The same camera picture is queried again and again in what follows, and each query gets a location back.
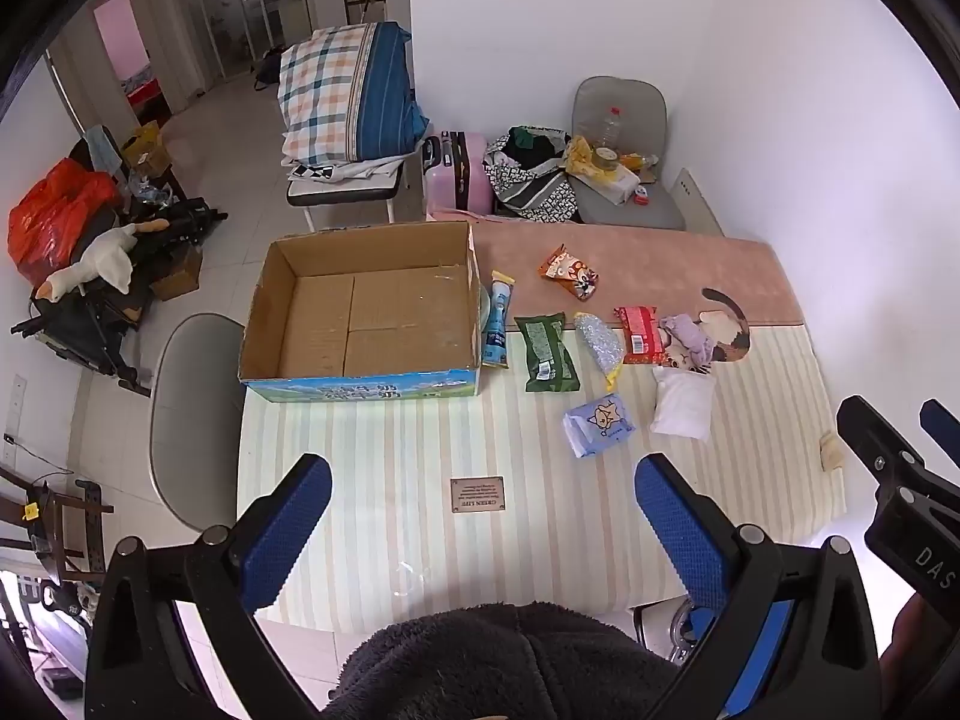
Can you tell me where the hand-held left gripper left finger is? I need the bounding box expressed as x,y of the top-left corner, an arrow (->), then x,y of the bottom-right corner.
84,453 -> 335,720

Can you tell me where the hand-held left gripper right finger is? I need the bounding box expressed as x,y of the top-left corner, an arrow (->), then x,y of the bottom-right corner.
634,453 -> 882,720

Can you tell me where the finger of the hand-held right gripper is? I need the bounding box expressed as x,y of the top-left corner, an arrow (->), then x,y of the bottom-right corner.
919,398 -> 960,467
836,394 -> 929,500

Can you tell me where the white pillow packet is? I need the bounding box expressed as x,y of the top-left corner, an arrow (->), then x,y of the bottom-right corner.
649,366 -> 716,440

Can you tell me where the light blue tissue packet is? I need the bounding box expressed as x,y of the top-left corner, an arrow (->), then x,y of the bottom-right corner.
562,393 -> 638,460

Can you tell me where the purple towel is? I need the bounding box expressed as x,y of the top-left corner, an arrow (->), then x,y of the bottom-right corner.
658,313 -> 717,372

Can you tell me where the red snack packet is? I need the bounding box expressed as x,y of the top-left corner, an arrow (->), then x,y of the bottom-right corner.
613,305 -> 668,366

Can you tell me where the silver and yellow snack packet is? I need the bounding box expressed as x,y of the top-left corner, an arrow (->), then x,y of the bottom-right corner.
574,311 -> 626,392

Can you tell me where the green snack packet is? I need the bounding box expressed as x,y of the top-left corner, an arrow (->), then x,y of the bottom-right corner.
514,313 -> 582,393

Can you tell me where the blue and white tube packet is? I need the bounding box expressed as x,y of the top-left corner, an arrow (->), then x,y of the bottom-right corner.
480,271 -> 518,370

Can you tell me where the orange snack packet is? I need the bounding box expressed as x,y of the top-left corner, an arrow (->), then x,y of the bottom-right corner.
537,244 -> 601,302

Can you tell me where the person's right forearm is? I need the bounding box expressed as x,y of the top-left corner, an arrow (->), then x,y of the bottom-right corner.
877,591 -> 960,720

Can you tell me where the pink striped cat-print rug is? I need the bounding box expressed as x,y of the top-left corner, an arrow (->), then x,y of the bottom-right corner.
236,214 -> 848,635

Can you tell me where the plain grey chair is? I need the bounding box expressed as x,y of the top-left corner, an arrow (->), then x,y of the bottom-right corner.
150,313 -> 248,533

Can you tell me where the person's dark fleece clothing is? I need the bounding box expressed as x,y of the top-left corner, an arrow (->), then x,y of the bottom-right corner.
324,600 -> 680,720

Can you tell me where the dark wooden rack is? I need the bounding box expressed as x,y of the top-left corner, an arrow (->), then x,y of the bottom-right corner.
0,465 -> 115,587

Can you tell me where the small brown cardboard box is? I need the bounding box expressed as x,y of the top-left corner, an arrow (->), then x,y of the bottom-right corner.
150,247 -> 203,302

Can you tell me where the black folded stroller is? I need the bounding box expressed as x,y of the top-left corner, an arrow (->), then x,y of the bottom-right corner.
11,197 -> 230,395

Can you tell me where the white leaning board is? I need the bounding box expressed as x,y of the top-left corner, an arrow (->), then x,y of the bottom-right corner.
671,169 -> 725,237

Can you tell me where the grey padded chair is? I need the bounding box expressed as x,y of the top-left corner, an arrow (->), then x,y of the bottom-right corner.
566,76 -> 687,232

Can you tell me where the white goose plush toy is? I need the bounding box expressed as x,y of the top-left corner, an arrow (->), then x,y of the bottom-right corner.
37,219 -> 170,306

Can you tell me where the white folding bench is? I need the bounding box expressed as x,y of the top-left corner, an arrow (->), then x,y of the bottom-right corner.
286,157 -> 422,232

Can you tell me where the white tissue box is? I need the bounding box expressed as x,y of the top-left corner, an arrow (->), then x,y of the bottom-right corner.
577,165 -> 640,205

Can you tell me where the white folded cloth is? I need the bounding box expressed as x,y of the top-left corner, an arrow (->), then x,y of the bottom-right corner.
283,152 -> 410,185

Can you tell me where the black and white patterned bag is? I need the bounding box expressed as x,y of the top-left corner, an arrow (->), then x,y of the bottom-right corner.
484,126 -> 582,224

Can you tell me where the yellow plastic bag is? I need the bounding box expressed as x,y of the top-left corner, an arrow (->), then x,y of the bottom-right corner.
564,136 -> 602,177

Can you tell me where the orange plastic bag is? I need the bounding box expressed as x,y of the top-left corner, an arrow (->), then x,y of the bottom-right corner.
7,159 -> 121,286

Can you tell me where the pink suitcase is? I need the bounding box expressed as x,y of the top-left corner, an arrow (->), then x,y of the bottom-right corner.
424,131 -> 496,220

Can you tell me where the clear plastic bottle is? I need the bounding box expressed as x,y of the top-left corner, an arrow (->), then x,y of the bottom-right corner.
596,106 -> 627,152

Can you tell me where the yellow-topped cardboard box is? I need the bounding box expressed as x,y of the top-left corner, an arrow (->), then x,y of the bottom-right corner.
120,120 -> 173,177

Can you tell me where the plaid quilt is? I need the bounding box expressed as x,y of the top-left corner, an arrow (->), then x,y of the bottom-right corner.
277,25 -> 380,166

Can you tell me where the blue folded bedding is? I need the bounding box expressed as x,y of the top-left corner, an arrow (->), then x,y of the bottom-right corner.
352,21 -> 430,162

